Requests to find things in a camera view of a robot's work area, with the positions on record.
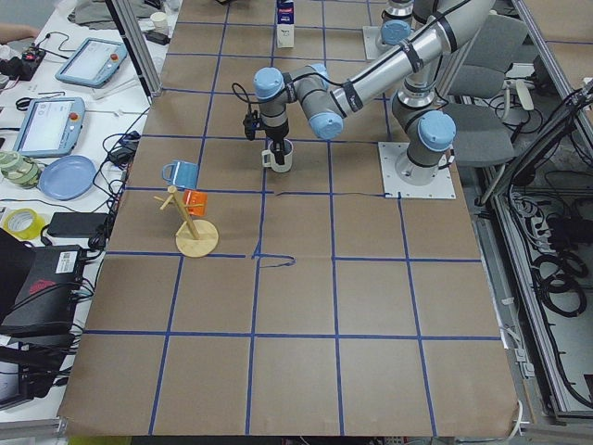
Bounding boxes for aluminium frame post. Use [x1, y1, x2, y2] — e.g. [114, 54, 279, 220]
[106, 0, 162, 98]

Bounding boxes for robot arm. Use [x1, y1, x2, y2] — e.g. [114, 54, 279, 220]
[232, 1, 493, 170]
[375, 0, 440, 49]

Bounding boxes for upper teach pendant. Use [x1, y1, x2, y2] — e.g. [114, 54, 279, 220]
[55, 38, 128, 88]

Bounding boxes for blue mug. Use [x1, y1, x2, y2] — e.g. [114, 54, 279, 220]
[161, 159, 198, 189]

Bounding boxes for orange plastic cup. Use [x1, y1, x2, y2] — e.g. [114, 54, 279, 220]
[183, 189, 208, 217]

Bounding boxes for teach pendant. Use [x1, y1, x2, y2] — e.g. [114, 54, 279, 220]
[55, 38, 128, 88]
[13, 97, 86, 158]

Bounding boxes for yellow tape roll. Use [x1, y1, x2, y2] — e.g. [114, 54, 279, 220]
[3, 209, 45, 240]

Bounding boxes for white ceramic mug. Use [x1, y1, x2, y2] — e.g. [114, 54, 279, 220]
[260, 139, 294, 173]

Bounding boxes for black power adapter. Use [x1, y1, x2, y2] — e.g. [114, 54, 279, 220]
[47, 212, 107, 238]

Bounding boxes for blue plate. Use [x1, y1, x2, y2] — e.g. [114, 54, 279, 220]
[38, 155, 96, 200]

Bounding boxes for blue white milk carton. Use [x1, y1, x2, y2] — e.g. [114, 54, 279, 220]
[276, 0, 295, 48]

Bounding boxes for grey office chair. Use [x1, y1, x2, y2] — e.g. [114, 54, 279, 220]
[445, 15, 528, 168]

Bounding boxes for lower teach pendant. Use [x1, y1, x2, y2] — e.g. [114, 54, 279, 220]
[13, 97, 86, 158]

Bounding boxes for black computer box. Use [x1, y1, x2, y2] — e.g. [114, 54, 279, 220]
[1, 245, 84, 338]

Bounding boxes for green tape rolls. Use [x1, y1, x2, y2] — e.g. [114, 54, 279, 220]
[1, 151, 42, 188]

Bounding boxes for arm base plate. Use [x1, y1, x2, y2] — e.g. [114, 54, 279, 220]
[362, 26, 393, 60]
[378, 142, 456, 199]

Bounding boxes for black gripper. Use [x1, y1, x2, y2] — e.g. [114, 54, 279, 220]
[243, 110, 289, 165]

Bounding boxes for paper cup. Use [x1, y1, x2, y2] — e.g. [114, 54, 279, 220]
[150, 11, 169, 34]

